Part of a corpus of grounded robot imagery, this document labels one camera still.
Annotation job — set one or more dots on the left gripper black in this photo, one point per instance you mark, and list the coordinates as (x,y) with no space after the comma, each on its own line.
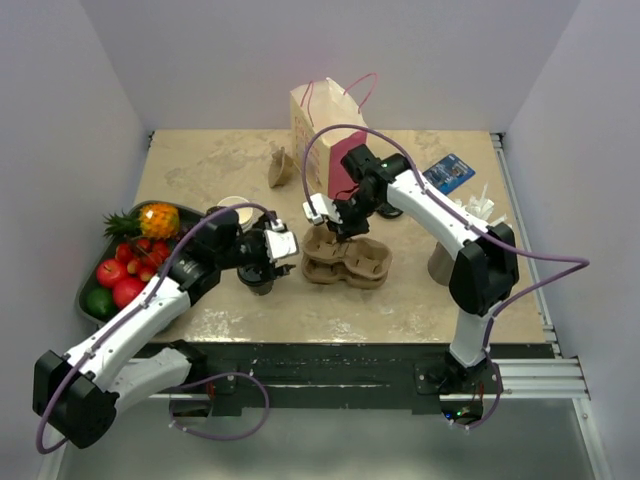
(259,233)

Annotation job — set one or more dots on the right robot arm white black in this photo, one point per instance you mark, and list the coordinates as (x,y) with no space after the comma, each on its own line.
(485,268)

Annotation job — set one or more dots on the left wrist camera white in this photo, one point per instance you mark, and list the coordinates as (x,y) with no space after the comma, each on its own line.
(280,242)

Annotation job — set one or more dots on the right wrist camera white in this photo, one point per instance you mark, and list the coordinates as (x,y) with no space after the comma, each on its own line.
(320,209)

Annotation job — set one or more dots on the red apple rear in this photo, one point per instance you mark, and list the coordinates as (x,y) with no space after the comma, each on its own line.
(110,272)

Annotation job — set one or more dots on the dark green fruit tray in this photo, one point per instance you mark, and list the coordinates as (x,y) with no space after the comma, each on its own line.
(142,256)

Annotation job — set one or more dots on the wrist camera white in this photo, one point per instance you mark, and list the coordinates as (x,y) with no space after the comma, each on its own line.
(280,242)
(320,209)

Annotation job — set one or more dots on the green lime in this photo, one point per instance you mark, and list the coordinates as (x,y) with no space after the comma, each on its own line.
(100,304)

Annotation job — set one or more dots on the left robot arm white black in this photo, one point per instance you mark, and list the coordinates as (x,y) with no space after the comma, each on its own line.
(79,395)

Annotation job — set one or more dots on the blue razor package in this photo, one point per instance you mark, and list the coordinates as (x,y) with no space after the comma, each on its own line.
(448,174)

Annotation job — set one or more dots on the red apple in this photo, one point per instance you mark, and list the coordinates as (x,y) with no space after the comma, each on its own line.
(126,290)
(110,272)

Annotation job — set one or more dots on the toy pineapple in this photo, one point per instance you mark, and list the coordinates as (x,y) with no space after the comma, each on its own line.
(157,220)

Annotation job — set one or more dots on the single cardboard cup carrier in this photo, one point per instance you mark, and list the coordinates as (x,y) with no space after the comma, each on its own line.
(281,169)

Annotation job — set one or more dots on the black coffee cup lid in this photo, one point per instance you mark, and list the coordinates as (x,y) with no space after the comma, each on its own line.
(255,276)

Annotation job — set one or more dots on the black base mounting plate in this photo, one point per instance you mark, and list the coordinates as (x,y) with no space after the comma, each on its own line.
(236,376)

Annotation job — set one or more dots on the pink beige paper bag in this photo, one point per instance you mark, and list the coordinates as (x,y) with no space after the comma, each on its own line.
(323,117)

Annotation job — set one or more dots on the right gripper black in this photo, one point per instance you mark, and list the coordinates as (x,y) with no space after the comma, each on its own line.
(347,228)

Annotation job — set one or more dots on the dark paper coffee cup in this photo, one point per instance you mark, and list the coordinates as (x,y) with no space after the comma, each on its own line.
(261,289)

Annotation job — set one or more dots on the red apple front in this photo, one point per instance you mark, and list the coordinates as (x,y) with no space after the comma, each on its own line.
(126,290)

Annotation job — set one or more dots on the grey straw holder cup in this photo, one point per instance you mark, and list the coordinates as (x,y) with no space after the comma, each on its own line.
(440,265)

